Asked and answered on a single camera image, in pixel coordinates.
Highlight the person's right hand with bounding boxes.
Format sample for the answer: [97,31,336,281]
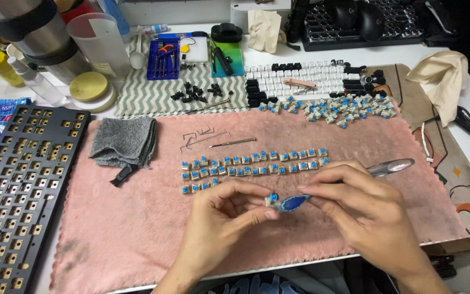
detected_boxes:
[297,160,424,282]

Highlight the person's left hand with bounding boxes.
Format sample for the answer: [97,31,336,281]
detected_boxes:
[177,180,280,273]

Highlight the blue and silver toothbrush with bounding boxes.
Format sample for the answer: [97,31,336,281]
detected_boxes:
[279,158,416,213]

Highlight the single blue-stem key switch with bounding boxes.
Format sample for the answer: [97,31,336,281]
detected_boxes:
[265,193,280,213]

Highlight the rows of blue switches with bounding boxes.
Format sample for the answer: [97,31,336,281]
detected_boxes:
[180,148,330,195]

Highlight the person's dark printed shirt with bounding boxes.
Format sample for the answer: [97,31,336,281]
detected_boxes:
[217,270,315,294]

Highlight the pink fluffy towel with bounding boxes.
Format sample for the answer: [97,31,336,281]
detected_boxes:
[49,107,470,294]

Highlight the thin metal pick tool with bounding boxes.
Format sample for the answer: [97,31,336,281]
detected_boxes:
[209,137,257,148]

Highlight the printed desk mat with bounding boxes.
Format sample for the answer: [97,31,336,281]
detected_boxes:
[361,63,470,246]

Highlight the pile of blue switches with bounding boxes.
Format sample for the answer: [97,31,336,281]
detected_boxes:
[258,94,397,130]

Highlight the folded gray cloth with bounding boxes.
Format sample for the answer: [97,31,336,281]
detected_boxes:
[89,117,157,169]

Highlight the pile of black stabilizer parts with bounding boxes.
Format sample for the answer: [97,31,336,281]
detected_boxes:
[170,81,224,104]

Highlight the black round knobs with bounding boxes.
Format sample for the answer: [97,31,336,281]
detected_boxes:
[360,69,386,98]

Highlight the group of black keycaps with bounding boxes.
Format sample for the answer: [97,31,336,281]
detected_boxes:
[245,62,387,109]

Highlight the gray zigzag striped cloth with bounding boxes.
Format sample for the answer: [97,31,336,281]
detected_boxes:
[115,39,250,119]

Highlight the large beige cloth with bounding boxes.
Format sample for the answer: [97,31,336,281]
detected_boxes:
[405,50,469,127]

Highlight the pink keycap puller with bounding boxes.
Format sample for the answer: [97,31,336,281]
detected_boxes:
[283,78,317,89]

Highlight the group of white keycaps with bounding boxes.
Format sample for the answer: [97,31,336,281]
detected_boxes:
[244,61,362,101]

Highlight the black screwdriver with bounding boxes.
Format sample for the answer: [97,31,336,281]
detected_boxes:
[210,39,235,76]

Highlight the blue-green gradient cloth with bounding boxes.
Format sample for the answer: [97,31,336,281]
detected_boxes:
[209,39,245,78]

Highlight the blue screwdriver set case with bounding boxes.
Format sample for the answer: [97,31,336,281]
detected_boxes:
[146,38,181,81]

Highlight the white box with yellow pick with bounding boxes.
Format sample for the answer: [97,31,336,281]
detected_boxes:
[179,37,210,64]

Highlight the white plastic spoon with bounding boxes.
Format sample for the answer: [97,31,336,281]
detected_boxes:
[130,26,146,70]

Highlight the round tin with yellow lid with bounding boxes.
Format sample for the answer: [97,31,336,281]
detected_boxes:
[69,71,118,114]

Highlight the black oval case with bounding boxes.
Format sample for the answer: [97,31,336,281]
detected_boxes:
[211,23,244,44]

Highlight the black computer mouse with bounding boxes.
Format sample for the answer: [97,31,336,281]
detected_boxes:
[357,2,385,42]

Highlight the black keyboard plate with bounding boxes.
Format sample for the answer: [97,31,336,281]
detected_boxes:
[0,104,91,294]

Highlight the crumpled beige cloth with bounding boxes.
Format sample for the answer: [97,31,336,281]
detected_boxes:
[247,10,287,54]

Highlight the small white tube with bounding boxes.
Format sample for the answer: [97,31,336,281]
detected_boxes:
[141,23,170,36]

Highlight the clear plastic measuring cup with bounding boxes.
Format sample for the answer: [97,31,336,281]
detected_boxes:
[66,13,121,81]

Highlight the clear spray bottle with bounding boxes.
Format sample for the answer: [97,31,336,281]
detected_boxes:
[7,56,69,108]

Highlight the blue bottle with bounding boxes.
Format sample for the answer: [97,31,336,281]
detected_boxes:
[104,0,132,38]

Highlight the yellow bottle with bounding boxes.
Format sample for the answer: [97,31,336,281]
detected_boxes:
[0,51,26,87]

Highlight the steel tumbler with black bands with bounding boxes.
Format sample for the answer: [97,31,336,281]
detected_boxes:
[0,0,93,85]

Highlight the long metal stabilizer wire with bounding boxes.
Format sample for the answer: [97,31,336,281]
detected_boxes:
[180,131,231,153]

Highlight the white cable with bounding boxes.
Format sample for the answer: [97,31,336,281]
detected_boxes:
[420,122,434,163]

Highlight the short metal stabilizer wires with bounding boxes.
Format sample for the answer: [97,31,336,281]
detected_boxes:
[183,126,216,142]

